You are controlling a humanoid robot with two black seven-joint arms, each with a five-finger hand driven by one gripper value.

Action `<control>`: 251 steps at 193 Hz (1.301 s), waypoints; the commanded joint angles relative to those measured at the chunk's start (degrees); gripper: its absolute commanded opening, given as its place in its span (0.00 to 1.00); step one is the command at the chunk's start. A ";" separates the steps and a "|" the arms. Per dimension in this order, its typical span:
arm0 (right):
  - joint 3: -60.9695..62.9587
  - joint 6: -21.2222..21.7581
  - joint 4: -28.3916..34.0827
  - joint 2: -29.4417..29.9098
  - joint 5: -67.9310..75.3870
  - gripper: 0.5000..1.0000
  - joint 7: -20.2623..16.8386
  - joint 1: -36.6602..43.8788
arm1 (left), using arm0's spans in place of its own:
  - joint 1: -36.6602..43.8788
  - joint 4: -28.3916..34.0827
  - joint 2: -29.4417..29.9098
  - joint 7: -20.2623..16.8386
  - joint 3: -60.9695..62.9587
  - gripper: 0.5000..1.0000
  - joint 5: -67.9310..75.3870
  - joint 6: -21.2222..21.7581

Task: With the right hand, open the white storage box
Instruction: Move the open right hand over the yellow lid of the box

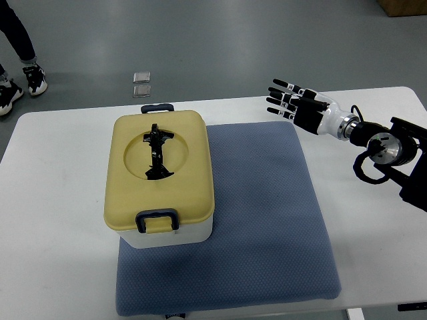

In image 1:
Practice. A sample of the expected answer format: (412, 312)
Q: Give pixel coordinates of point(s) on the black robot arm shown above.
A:
(398, 152)

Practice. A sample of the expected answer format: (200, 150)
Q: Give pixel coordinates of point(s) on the person leg dark trousers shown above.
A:
(17, 34)

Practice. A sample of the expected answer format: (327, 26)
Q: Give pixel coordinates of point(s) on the blue padded mat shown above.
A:
(269, 242)

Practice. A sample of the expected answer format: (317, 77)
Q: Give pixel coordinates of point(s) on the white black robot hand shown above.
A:
(307, 109)

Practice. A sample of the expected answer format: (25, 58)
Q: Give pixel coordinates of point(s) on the black table bracket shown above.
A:
(420, 306)

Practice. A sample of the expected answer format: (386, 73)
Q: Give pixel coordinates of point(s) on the brown cardboard box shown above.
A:
(403, 8)

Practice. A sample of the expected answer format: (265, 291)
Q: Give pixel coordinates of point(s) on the black white sneaker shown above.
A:
(10, 92)
(35, 76)

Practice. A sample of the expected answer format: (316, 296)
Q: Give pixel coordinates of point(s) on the black white sneaker left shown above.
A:
(10, 92)

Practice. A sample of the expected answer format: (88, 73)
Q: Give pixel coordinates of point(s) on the upper metal floor plate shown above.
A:
(141, 77)

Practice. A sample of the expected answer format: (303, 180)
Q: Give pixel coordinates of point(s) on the black white sneaker right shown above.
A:
(35, 76)

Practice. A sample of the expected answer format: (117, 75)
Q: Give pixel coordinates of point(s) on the yellow box lid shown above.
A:
(159, 175)

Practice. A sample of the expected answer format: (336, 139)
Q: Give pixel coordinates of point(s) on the white storage box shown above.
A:
(185, 234)

